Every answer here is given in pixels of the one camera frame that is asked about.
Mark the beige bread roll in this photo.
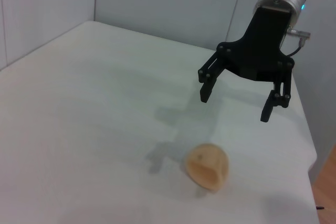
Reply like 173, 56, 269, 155
185, 143, 229, 193

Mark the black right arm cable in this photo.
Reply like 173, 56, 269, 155
285, 26, 312, 57

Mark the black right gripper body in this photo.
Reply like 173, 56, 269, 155
216, 6, 295, 83

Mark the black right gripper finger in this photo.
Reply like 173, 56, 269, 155
197, 50, 232, 103
260, 62, 293, 123

